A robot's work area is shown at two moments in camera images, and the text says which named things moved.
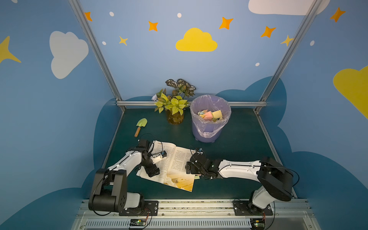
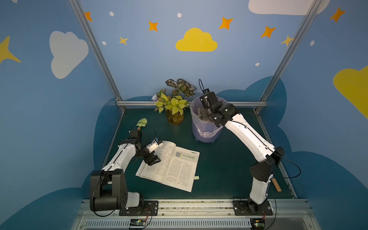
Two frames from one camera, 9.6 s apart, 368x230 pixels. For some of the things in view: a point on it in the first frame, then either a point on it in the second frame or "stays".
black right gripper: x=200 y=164 → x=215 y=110
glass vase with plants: x=172 y=100 stays
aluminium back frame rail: x=153 y=103 stays
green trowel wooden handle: x=141 y=122 stays
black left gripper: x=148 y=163 → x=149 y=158
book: x=172 y=168 stays
